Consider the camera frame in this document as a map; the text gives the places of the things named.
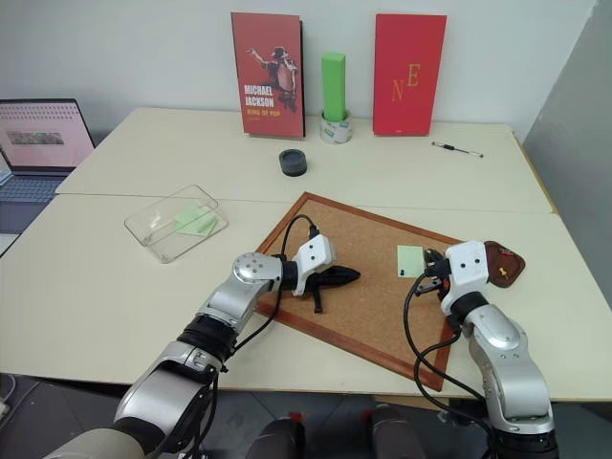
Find clear tape roll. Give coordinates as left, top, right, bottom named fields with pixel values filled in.
left=318, top=109, right=355, bottom=144

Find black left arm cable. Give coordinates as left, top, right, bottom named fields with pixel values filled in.
left=204, top=214, right=320, bottom=398

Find dark rounded shape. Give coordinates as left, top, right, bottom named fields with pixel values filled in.
left=256, top=414, right=308, bottom=459
left=369, top=404, right=426, bottom=459

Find clear plastic box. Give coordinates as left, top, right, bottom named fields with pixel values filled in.
left=123, top=184, right=231, bottom=266

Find brown leather tray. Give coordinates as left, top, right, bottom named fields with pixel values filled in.
left=481, top=239, right=528, bottom=291

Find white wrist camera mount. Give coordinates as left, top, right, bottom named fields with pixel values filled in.
left=291, top=236, right=339, bottom=298
left=440, top=240, right=490, bottom=312

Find red book gold letters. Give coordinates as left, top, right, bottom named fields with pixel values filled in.
left=372, top=12, right=448, bottom=138

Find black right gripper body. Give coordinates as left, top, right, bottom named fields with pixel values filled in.
left=422, top=247, right=451, bottom=289

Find red Michael Jackson book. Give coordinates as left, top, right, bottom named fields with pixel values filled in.
left=229, top=11, right=306, bottom=141

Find green sticky note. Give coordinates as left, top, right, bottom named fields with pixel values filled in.
left=396, top=244, right=426, bottom=279
left=173, top=205, right=229, bottom=238

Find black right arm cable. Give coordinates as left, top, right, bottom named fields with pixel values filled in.
left=404, top=273, right=501, bottom=459

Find black and white pen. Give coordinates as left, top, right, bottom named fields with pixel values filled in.
left=430, top=141, right=485, bottom=160

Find white cable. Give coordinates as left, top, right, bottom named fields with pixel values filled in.
left=0, top=374, right=16, bottom=418

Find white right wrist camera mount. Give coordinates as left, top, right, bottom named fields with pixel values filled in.
left=440, top=240, right=490, bottom=312

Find black round container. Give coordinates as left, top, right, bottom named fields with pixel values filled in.
left=278, top=148, right=310, bottom=180

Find beige robot torso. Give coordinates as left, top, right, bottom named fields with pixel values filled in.
left=40, top=426, right=150, bottom=459

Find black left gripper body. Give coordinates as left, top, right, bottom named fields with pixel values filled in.
left=303, top=270, right=338, bottom=294

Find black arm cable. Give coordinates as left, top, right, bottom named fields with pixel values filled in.
left=204, top=214, right=320, bottom=398
left=404, top=273, right=501, bottom=459

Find green rectangular block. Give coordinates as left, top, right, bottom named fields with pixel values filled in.
left=320, top=52, right=349, bottom=122

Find wood framed cork board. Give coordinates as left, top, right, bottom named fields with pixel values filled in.
left=251, top=190, right=468, bottom=393

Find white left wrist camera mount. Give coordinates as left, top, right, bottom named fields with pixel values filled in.
left=291, top=236, right=339, bottom=298

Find open laptop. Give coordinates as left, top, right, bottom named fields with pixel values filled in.
left=0, top=98, right=98, bottom=259

